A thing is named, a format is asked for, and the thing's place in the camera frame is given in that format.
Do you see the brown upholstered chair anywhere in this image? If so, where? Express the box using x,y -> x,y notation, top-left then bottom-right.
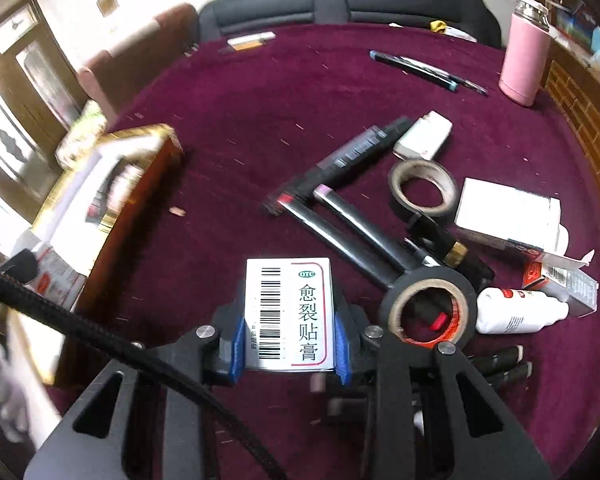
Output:
77,2 -> 201,121

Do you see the black leather sofa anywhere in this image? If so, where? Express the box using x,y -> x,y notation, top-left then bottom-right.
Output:
197,0 -> 503,50

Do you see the large white carton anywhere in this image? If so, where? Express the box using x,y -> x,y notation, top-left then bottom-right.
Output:
454,177 -> 570,256

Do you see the thin black pen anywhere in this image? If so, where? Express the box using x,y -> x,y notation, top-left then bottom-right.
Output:
400,56 -> 488,97

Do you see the white barcode medicine box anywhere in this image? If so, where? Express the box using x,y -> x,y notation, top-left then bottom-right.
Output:
244,257 -> 337,373

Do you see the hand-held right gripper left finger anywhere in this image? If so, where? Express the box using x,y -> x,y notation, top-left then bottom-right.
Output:
24,305 -> 253,480

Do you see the silver red-label carton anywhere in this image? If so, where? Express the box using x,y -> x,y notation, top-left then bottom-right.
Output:
522,250 -> 600,318

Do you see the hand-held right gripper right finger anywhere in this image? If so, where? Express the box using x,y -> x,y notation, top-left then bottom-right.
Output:
332,305 -> 553,480

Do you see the pink thermos bottle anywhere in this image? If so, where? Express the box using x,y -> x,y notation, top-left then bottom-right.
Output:
497,0 -> 552,107

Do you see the white plastic spray bottle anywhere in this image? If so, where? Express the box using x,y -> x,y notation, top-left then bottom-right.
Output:
475,286 -> 571,336

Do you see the white orange flat box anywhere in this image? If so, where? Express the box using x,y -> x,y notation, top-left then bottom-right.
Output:
219,31 -> 277,55

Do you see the gold-trimmed wooden box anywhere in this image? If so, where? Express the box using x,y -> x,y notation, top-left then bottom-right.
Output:
30,124 -> 183,311

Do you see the small white box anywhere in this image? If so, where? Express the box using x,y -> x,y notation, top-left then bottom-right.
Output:
392,110 -> 453,161

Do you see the black tube red end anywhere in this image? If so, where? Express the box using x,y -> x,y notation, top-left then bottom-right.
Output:
275,192 -> 398,291

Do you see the white red-label box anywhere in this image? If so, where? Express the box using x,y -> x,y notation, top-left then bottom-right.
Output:
32,242 -> 88,313

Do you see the short black tube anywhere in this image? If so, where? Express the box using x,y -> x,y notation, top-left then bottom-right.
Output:
482,360 -> 533,387
472,345 -> 525,368

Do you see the black tube pink end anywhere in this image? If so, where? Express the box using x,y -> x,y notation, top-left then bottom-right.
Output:
312,185 -> 421,273

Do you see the black braided cable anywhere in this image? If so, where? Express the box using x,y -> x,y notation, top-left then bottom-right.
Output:
0,260 -> 288,480

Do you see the long black printed tube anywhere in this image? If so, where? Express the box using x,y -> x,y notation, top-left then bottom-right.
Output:
261,116 -> 413,218

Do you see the wooden glass-panel door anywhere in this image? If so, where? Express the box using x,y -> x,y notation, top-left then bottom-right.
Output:
0,0 -> 88,241

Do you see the maroon tablecloth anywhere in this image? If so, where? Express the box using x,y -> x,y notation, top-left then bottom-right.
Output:
55,22 -> 600,480

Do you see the pale green patterned box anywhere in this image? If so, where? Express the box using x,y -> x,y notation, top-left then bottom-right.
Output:
55,100 -> 108,168

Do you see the black tape roll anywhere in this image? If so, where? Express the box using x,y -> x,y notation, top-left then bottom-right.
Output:
379,266 -> 478,352

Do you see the beige tape roll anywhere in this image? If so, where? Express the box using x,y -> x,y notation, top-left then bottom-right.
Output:
387,159 -> 460,223

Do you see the wooden lattice cabinet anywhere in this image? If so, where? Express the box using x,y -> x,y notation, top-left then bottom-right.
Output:
525,0 -> 600,196

